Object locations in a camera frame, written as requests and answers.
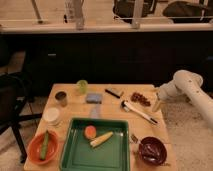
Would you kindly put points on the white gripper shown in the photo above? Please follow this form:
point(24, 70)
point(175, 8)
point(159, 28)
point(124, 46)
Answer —
point(165, 91)

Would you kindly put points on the dark red grape bunch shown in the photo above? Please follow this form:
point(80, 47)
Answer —
point(140, 98)

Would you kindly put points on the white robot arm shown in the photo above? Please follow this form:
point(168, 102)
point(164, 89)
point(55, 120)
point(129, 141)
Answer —
point(188, 83)

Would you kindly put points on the metal fork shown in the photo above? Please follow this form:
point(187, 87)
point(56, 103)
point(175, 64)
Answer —
point(135, 139)

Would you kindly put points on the dark maroon bowl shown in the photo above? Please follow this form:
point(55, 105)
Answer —
point(151, 151)

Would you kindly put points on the blue sponge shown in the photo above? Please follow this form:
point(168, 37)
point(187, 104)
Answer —
point(95, 98)

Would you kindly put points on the yellow corn cob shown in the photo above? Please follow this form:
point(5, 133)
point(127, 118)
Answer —
point(100, 139)

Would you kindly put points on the orange carrot slice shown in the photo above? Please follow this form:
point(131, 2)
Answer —
point(90, 132)

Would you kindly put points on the green plastic tray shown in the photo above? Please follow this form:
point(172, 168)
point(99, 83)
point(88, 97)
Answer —
point(112, 155)

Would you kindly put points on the green cup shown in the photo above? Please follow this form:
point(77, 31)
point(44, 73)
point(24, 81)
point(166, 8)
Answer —
point(82, 86)

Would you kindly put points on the dark metal can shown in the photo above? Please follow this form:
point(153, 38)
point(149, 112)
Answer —
point(61, 98)

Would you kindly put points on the white lidded container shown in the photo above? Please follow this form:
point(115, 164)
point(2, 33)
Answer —
point(52, 116)

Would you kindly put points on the green cucumber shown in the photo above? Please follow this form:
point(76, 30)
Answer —
point(44, 146)

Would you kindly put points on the orange bowl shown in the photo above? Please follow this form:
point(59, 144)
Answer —
point(35, 144)

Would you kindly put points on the black office chair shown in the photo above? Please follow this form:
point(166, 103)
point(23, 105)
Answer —
point(13, 97)

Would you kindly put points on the white handled spatula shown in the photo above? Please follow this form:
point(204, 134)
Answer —
point(129, 107)

